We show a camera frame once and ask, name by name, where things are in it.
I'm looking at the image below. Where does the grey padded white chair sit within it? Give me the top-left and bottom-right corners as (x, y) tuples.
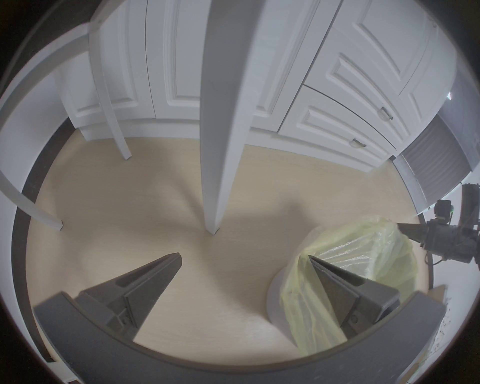
(0, 0), (263, 236)

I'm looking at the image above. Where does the white trash bin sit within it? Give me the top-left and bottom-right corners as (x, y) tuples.
(265, 225), (415, 347)

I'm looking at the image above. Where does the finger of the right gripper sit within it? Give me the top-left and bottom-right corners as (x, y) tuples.
(396, 222), (427, 244)

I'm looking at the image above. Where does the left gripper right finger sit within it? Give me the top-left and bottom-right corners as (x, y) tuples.
(308, 255), (401, 334)

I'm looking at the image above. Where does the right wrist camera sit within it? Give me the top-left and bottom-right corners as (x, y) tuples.
(435, 200), (452, 222)

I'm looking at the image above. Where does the yellow plastic bag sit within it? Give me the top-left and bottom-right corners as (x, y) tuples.
(280, 215), (419, 357)

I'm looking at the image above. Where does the white wardrobe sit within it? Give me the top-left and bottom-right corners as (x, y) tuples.
(56, 0), (456, 173)

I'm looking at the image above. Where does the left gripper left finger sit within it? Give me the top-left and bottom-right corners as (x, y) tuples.
(76, 253), (183, 340)

